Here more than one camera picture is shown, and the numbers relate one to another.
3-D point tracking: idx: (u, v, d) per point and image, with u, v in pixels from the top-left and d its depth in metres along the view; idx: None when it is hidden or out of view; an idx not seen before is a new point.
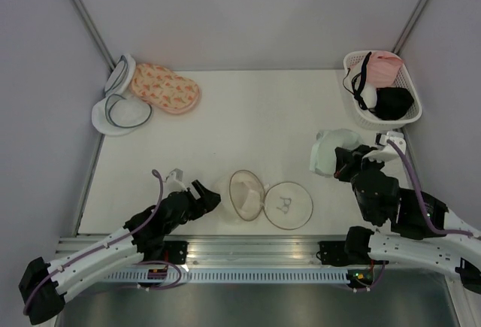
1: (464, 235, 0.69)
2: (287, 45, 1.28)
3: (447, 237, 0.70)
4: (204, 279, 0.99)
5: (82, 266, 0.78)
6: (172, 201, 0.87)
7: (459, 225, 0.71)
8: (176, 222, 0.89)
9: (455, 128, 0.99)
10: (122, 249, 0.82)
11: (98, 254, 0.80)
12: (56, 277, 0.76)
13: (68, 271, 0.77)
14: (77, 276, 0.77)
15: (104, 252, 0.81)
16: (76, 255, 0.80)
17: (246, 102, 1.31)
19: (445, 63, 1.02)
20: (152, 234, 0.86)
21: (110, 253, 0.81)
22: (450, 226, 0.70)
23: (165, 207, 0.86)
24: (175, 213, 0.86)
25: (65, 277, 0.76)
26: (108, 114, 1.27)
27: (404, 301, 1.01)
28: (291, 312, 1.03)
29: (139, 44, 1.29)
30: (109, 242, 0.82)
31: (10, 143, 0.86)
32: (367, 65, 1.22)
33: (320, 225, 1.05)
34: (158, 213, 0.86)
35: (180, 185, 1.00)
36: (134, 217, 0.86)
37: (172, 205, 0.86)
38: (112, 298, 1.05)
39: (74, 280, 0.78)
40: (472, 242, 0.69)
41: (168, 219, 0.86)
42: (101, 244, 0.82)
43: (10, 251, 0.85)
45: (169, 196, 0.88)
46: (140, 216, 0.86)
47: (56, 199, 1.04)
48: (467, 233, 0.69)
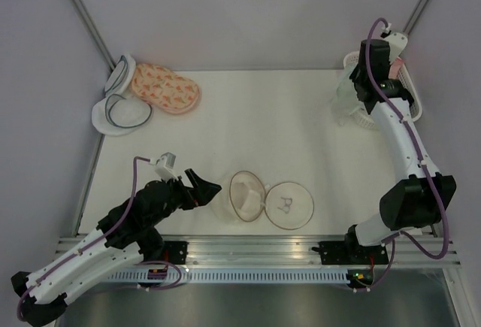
1: (396, 113, 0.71)
2: (287, 45, 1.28)
3: (382, 107, 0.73)
4: (204, 279, 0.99)
5: (55, 279, 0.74)
6: (150, 193, 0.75)
7: (404, 113, 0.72)
8: (158, 215, 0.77)
9: (455, 128, 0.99)
10: (95, 254, 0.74)
11: (71, 263, 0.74)
12: (34, 292, 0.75)
13: (43, 285, 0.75)
14: (53, 288, 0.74)
15: (77, 259, 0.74)
16: (49, 267, 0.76)
17: (246, 102, 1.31)
19: (446, 62, 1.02)
20: (131, 231, 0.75)
21: (83, 261, 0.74)
22: (395, 104, 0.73)
23: (142, 200, 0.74)
24: (152, 206, 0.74)
25: (42, 292, 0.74)
26: (108, 114, 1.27)
27: (405, 301, 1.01)
28: (291, 312, 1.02)
29: (139, 44, 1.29)
30: (81, 248, 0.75)
31: (10, 143, 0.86)
32: None
33: (320, 225, 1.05)
34: (134, 206, 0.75)
35: (169, 173, 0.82)
36: (110, 215, 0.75)
37: (149, 198, 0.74)
38: (112, 297, 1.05)
39: (53, 293, 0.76)
40: (397, 126, 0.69)
41: (146, 213, 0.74)
42: (72, 252, 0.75)
43: (9, 250, 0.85)
45: (146, 187, 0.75)
46: (115, 210, 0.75)
47: (55, 198, 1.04)
48: (400, 115, 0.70)
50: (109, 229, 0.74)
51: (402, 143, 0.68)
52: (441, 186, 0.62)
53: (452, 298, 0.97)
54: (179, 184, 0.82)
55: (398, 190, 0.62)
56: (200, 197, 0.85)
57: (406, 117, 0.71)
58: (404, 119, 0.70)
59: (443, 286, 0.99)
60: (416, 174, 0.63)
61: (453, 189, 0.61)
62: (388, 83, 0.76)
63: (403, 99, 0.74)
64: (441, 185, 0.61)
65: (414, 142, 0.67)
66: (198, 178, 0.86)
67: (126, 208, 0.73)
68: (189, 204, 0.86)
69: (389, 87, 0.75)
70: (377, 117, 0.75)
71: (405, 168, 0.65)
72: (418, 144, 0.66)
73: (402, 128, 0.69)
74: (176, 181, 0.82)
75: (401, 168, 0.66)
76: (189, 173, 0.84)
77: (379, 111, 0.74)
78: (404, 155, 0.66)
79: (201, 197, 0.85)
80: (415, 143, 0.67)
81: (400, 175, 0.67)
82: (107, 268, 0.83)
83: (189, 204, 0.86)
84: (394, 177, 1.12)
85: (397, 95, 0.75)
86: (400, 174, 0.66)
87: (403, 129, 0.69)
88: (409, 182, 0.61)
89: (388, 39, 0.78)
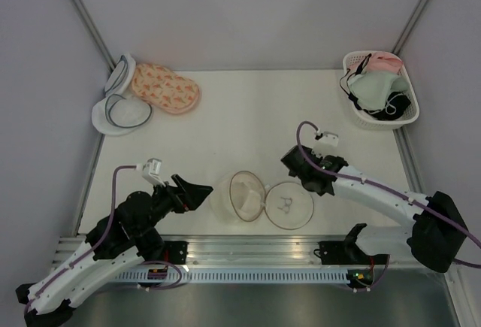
1: (355, 179, 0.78)
2: (287, 45, 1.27)
3: (337, 182, 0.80)
4: (204, 279, 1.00)
5: (52, 292, 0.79)
6: (131, 207, 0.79)
7: (357, 174, 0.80)
8: (146, 225, 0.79)
9: (455, 128, 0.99)
10: (85, 267, 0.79)
11: (65, 277, 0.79)
12: (34, 304, 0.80)
13: (43, 298, 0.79)
14: (52, 300, 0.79)
15: (70, 272, 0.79)
16: (46, 280, 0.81)
17: (246, 102, 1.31)
19: (445, 63, 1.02)
20: (119, 242, 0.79)
21: (76, 274, 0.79)
22: (347, 172, 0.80)
23: (123, 212, 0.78)
24: (133, 218, 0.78)
25: (40, 304, 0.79)
26: (108, 114, 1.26)
27: (405, 301, 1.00)
28: (291, 312, 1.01)
29: (139, 44, 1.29)
30: (72, 262, 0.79)
31: (10, 142, 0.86)
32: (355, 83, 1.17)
33: (321, 226, 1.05)
34: (119, 218, 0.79)
35: (156, 180, 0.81)
36: (97, 228, 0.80)
37: (131, 210, 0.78)
38: (112, 298, 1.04)
39: (53, 304, 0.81)
40: (363, 187, 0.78)
41: (131, 225, 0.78)
42: (64, 266, 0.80)
43: (9, 249, 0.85)
45: (128, 198, 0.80)
46: (102, 222, 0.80)
47: (55, 198, 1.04)
48: (358, 179, 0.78)
50: (97, 243, 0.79)
51: (380, 196, 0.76)
52: (442, 202, 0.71)
53: (452, 298, 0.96)
54: (166, 190, 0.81)
55: (415, 234, 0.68)
56: (189, 201, 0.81)
57: (363, 175, 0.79)
58: (363, 179, 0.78)
59: (443, 286, 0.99)
60: (417, 212, 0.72)
61: (450, 200, 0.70)
62: (324, 161, 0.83)
63: (346, 165, 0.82)
64: (443, 207, 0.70)
65: (394, 193, 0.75)
66: (184, 182, 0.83)
67: (110, 222, 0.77)
68: (180, 210, 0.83)
69: (328, 164, 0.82)
70: (357, 195, 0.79)
71: (407, 217, 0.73)
72: (391, 191, 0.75)
73: (367, 186, 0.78)
74: (163, 189, 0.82)
75: (404, 219, 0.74)
76: (175, 177, 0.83)
77: (338, 188, 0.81)
78: (393, 204, 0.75)
79: (190, 202, 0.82)
80: (388, 189, 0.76)
81: (403, 220, 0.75)
82: (107, 272, 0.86)
83: (179, 210, 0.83)
84: (394, 178, 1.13)
85: (338, 167, 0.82)
86: (408, 222, 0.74)
87: (369, 186, 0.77)
88: (418, 223, 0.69)
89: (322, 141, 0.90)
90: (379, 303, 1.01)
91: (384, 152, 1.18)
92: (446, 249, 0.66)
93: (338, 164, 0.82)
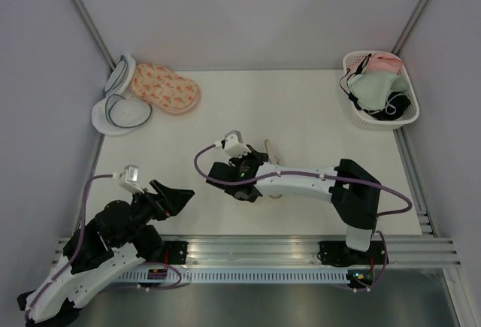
1: (272, 175, 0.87)
2: (288, 46, 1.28)
3: (260, 184, 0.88)
4: (204, 279, 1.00)
5: (44, 302, 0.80)
6: (109, 217, 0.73)
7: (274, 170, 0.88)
8: (125, 236, 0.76)
9: (455, 128, 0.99)
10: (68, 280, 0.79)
11: (51, 289, 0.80)
12: (31, 314, 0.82)
13: (37, 307, 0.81)
14: (46, 309, 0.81)
15: (56, 284, 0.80)
16: (35, 293, 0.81)
17: (248, 103, 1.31)
19: (445, 63, 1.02)
20: (95, 253, 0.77)
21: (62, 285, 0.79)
22: (261, 174, 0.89)
23: (101, 223, 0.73)
24: (111, 228, 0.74)
25: (37, 313, 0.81)
26: (108, 114, 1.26)
27: (406, 304, 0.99)
28: (291, 313, 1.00)
29: (139, 44, 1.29)
30: (54, 276, 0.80)
31: (10, 141, 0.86)
32: (355, 88, 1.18)
33: (319, 227, 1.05)
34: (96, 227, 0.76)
35: (134, 187, 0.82)
36: (72, 241, 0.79)
37: (108, 221, 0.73)
38: (112, 299, 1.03)
39: (49, 310, 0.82)
40: (279, 179, 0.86)
41: (108, 235, 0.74)
42: (46, 281, 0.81)
43: (8, 249, 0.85)
45: (106, 207, 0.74)
46: (77, 234, 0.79)
47: (55, 198, 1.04)
48: (273, 174, 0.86)
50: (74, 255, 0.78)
51: (294, 183, 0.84)
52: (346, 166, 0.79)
53: (452, 298, 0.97)
54: (146, 197, 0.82)
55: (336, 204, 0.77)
56: (170, 208, 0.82)
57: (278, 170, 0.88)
58: (279, 172, 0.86)
59: (443, 286, 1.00)
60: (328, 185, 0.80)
61: (352, 161, 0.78)
62: (242, 168, 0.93)
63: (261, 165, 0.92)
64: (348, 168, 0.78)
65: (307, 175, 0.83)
66: (164, 189, 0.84)
67: (83, 234, 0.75)
68: (161, 216, 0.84)
69: (246, 169, 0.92)
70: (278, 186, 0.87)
71: (322, 191, 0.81)
72: (304, 174, 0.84)
73: (283, 175, 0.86)
74: (143, 196, 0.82)
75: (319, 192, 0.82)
76: (154, 184, 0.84)
77: (263, 188, 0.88)
78: (309, 184, 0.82)
79: (171, 208, 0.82)
80: (301, 174, 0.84)
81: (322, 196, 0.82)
82: (107, 274, 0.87)
83: (161, 217, 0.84)
84: (394, 177, 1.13)
85: (255, 171, 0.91)
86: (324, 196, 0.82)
87: (285, 175, 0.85)
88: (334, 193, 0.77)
89: (230, 146, 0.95)
90: (380, 304, 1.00)
91: (384, 152, 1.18)
92: (376, 206, 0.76)
93: (255, 168, 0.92)
